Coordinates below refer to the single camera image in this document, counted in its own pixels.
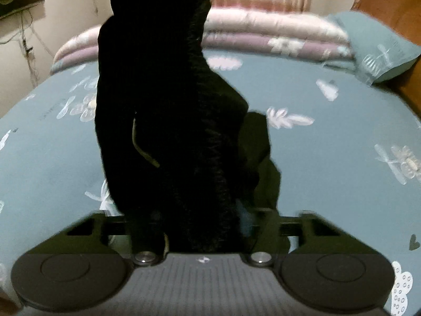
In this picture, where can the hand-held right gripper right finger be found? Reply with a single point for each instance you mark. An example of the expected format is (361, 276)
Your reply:
(246, 219)

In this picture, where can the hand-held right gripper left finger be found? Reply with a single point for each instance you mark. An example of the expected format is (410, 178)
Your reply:
(148, 245)

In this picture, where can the black pants with white print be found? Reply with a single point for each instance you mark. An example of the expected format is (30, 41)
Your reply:
(164, 105)

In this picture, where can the blue floral bed sheet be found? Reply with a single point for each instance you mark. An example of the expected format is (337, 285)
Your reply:
(329, 171)

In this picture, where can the folded pink floral quilt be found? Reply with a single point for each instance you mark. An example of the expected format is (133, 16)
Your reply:
(263, 23)

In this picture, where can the blue floral pillow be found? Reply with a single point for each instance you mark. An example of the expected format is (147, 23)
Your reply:
(378, 39)

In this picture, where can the wooden headboard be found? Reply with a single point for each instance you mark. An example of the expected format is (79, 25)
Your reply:
(394, 6)

